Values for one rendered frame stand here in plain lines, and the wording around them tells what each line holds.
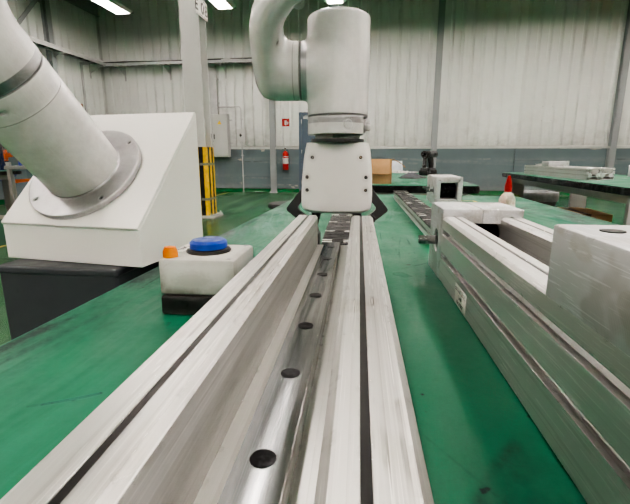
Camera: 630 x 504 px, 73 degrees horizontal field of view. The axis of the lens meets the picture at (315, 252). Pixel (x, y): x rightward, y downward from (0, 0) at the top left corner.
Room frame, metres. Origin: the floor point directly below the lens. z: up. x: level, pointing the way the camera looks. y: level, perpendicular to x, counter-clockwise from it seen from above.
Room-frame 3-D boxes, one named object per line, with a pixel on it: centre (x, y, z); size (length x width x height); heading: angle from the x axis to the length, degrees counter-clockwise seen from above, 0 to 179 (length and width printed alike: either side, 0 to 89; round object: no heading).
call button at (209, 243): (0.45, 0.12, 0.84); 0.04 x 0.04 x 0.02
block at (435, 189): (1.50, -0.45, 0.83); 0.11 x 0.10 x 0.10; 86
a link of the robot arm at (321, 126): (0.62, -0.03, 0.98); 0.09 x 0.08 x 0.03; 84
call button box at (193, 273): (0.45, 0.11, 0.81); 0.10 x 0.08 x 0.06; 84
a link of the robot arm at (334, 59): (0.62, -0.03, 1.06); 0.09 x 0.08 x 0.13; 88
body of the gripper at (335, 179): (0.62, -0.03, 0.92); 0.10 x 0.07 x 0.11; 84
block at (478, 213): (0.58, -0.21, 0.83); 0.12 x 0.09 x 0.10; 84
